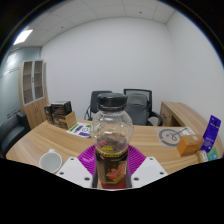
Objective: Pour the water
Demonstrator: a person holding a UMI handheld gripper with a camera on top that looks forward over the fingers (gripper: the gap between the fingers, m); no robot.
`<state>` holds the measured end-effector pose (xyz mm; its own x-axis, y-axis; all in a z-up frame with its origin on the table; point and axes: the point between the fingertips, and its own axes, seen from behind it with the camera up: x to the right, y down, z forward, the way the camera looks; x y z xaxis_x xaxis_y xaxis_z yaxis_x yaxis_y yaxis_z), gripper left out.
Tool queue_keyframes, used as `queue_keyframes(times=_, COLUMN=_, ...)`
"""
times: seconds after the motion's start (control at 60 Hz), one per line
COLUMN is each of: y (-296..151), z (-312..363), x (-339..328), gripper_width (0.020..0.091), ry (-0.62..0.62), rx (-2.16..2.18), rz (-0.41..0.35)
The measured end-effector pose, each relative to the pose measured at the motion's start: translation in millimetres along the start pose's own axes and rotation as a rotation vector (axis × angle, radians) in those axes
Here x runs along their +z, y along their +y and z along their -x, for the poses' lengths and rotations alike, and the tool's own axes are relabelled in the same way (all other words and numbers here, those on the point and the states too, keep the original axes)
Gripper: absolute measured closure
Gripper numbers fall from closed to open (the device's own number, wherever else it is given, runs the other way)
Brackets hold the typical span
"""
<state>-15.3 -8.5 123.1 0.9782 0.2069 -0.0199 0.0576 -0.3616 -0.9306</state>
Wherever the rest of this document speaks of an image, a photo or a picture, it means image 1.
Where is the clear sheet with round print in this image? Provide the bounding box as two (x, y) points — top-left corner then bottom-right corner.
(154, 126), (196, 149)

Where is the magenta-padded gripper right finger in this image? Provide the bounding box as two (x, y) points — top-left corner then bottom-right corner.
(128, 143), (169, 189)

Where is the kraft cardboard box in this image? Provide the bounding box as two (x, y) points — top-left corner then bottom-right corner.
(54, 111), (78, 131)

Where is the small dark brown box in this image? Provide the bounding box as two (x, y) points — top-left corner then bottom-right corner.
(43, 104), (54, 125)

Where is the grey and white mug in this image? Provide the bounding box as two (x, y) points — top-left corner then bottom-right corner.
(38, 148), (63, 174)

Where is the white printed leaflet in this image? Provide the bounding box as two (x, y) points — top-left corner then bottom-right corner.
(65, 122), (92, 139)

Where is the large dark brown box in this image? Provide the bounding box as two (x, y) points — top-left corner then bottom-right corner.
(50, 100), (73, 117)

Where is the orange-brown box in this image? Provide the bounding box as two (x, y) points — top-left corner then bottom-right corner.
(176, 133), (205, 157)

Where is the ceiling light panel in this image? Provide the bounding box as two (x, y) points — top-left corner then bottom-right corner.
(13, 28), (34, 46)

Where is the clear drink bottle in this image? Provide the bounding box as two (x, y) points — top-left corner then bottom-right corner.
(90, 92), (135, 186)

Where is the purple packet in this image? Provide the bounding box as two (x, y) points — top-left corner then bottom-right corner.
(202, 114), (222, 154)

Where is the grey mesh office chair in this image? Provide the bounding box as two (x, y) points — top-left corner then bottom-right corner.
(123, 88), (164, 127)

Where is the small yellow-brown packet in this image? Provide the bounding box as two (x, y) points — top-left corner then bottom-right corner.
(195, 149), (209, 164)

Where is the black office chair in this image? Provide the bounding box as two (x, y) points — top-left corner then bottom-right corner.
(83, 90), (113, 122)

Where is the wooden side desk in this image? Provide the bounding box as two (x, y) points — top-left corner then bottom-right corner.
(159, 101), (214, 134)

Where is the black sofa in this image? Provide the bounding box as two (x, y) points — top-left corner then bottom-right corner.
(0, 111), (32, 158)

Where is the wooden cabinet with glass doors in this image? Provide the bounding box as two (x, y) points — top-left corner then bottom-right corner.
(18, 59), (50, 130)

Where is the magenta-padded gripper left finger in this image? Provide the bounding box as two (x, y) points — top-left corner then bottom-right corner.
(55, 143), (98, 189)

